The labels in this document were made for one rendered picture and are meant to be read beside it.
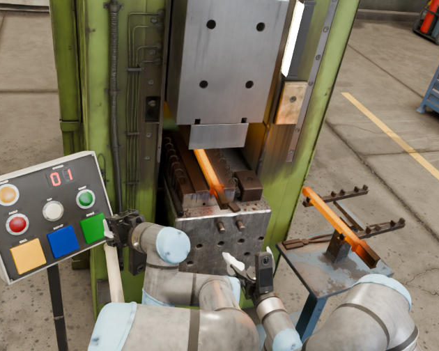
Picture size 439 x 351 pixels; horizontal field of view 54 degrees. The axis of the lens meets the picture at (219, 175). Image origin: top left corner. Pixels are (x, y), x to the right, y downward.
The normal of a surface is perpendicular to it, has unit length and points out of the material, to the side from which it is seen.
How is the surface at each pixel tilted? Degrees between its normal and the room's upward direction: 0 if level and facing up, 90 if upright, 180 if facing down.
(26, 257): 60
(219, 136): 90
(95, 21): 90
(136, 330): 12
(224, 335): 23
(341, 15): 90
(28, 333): 0
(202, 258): 90
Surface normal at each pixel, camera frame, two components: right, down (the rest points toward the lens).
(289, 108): 0.29, 0.59
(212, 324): 0.34, -0.84
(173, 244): 0.65, 0.04
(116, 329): 0.09, -0.66
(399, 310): 0.57, -0.35
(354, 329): -0.29, -0.51
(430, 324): 0.14, -0.80
